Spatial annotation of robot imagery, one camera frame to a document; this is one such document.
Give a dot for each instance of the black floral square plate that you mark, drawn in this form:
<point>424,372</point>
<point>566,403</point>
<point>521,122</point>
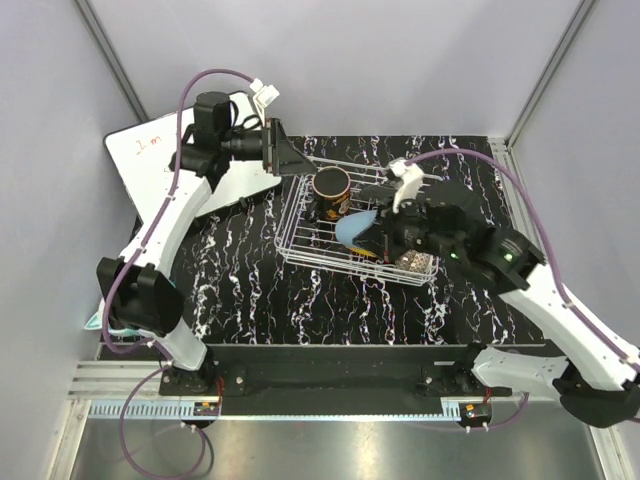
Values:
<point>379,193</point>

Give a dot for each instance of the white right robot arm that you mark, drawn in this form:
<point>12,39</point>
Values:
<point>596,376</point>

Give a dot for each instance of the white wire dish rack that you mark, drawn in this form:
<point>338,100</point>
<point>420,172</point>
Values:
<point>314,245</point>

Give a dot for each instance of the light blue plastic cup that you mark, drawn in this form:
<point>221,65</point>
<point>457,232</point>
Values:
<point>351,226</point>

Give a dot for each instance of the yellow round plate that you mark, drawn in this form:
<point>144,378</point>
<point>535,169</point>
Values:
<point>363,252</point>

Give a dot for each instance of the beige red patterned bowl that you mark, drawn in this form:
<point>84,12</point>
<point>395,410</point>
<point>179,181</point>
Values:
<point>415,262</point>

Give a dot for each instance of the white whiteboard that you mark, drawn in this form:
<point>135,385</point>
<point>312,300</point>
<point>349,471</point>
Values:
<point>142,155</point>

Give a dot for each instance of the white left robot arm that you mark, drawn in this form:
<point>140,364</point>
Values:
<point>171,167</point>

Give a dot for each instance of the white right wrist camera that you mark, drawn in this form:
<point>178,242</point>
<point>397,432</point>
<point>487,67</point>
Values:
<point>408,178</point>

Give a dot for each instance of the black marble mat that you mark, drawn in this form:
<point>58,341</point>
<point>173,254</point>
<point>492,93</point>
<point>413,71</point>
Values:
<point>238,289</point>

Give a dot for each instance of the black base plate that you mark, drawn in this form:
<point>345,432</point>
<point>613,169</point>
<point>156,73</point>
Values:
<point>332,381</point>

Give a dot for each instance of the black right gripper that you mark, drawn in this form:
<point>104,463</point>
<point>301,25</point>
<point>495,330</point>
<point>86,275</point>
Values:
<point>392,225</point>

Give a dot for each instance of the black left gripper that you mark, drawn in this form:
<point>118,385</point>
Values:
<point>283,157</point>

